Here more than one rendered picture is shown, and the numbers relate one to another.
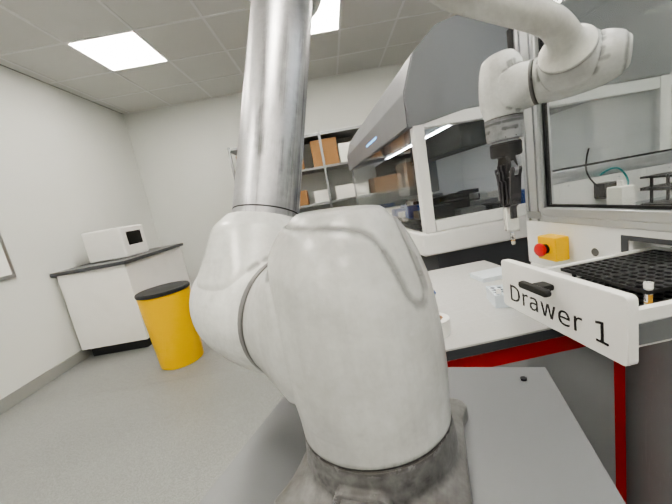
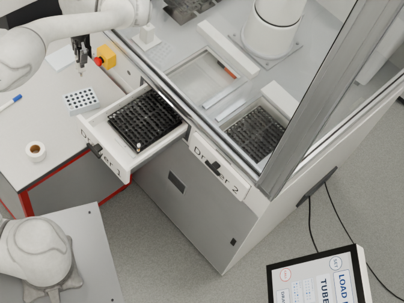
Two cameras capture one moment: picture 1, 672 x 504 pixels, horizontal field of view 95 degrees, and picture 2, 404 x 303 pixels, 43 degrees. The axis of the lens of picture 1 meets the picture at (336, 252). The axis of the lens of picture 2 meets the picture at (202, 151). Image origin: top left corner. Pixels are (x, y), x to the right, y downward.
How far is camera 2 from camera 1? 139 cm
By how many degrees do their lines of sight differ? 64
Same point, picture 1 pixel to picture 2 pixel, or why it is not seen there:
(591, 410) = not seen: hidden behind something
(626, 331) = (125, 177)
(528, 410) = (91, 229)
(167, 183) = not seen: outside the picture
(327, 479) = (40, 288)
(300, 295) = (36, 269)
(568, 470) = (101, 251)
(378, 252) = (56, 251)
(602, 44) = (136, 18)
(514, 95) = not seen: hidden behind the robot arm
